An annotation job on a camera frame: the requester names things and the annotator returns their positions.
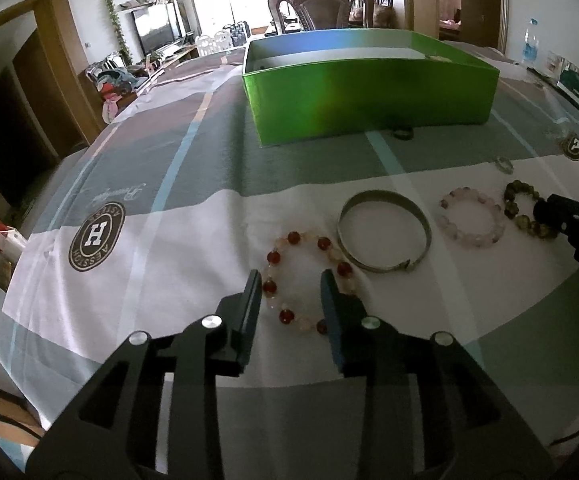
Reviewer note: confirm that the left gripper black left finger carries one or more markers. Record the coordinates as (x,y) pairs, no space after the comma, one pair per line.
(150,411)

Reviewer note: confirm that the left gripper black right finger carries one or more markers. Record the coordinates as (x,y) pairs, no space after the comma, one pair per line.
(430,411)

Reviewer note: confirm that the silver bangle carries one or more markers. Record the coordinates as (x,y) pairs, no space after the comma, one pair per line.
(383,231)

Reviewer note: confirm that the clear water bottle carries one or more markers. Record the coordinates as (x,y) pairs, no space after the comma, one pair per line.
(531,43)

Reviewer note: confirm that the plaid tablecloth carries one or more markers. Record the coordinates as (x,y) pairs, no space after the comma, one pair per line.
(176,202)

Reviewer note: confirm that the red white shopping bag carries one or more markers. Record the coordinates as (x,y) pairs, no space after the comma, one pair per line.
(12,243)

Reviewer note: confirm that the green cardboard box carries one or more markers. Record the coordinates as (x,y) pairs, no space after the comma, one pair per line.
(332,82)

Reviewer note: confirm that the dark wooden dining chair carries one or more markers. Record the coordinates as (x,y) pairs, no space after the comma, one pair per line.
(321,14)

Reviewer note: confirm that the chair with clothes pile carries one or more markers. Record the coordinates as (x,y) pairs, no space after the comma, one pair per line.
(113,81)

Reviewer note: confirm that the wooden tv cabinet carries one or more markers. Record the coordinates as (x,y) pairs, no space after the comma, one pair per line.
(156,66)

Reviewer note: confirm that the flat screen television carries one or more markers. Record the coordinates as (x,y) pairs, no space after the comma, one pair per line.
(157,26)

